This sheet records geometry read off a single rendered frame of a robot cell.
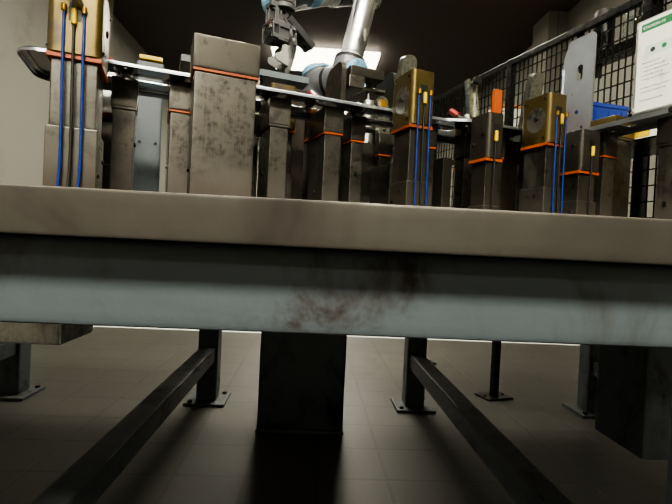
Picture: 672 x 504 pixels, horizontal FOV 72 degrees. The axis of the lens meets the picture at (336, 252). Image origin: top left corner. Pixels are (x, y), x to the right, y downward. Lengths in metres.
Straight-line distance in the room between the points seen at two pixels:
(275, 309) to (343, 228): 0.10
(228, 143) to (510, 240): 0.61
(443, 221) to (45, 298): 0.36
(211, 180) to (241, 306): 0.48
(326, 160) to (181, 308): 0.72
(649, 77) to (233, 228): 1.66
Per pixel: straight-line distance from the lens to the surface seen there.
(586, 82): 1.66
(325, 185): 1.09
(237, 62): 0.93
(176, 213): 0.40
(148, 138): 1.40
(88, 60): 0.89
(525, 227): 0.42
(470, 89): 1.61
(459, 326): 0.45
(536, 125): 1.24
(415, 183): 1.00
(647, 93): 1.88
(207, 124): 0.90
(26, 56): 1.13
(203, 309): 0.44
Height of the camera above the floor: 0.66
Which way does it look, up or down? 1 degrees down
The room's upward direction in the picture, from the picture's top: 3 degrees clockwise
